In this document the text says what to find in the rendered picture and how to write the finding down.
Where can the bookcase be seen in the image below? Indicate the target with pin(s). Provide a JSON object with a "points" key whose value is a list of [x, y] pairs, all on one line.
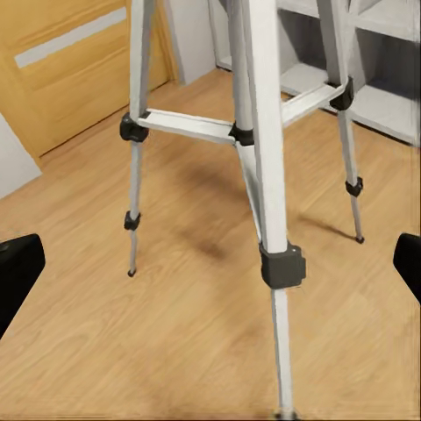
{"points": [[384, 106]]}

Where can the camera tripod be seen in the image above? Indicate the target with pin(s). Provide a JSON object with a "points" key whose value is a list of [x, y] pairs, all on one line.
{"points": [[257, 133]]}

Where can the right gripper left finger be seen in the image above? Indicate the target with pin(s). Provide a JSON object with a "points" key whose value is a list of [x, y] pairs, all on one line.
{"points": [[21, 262]]}

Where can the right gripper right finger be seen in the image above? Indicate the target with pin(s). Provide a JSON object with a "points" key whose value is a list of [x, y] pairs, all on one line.
{"points": [[407, 260]]}

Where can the door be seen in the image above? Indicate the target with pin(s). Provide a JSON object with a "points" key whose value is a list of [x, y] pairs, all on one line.
{"points": [[65, 66]]}

